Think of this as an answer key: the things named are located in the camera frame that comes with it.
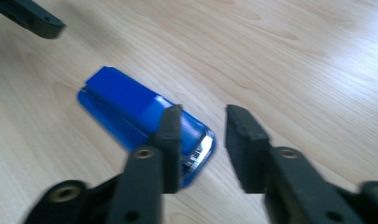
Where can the blue stapler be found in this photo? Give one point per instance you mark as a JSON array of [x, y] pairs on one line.
[[121, 93]]

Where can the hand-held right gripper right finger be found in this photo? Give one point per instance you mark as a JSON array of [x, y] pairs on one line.
[[249, 155]]

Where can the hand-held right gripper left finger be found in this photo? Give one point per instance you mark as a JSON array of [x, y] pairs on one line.
[[169, 155]]

